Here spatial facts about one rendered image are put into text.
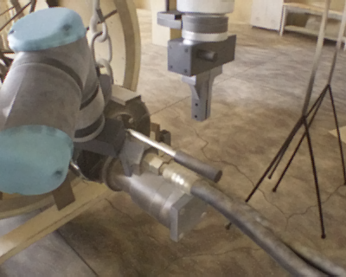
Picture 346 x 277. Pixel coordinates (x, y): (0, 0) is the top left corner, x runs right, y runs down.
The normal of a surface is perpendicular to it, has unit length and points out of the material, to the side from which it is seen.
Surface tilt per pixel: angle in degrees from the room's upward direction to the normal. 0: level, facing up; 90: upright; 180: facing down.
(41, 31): 19
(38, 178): 114
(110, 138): 25
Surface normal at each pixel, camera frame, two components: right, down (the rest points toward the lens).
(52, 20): 0.01, -0.62
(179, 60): -0.67, 0.40
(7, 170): 0.12, 0.84
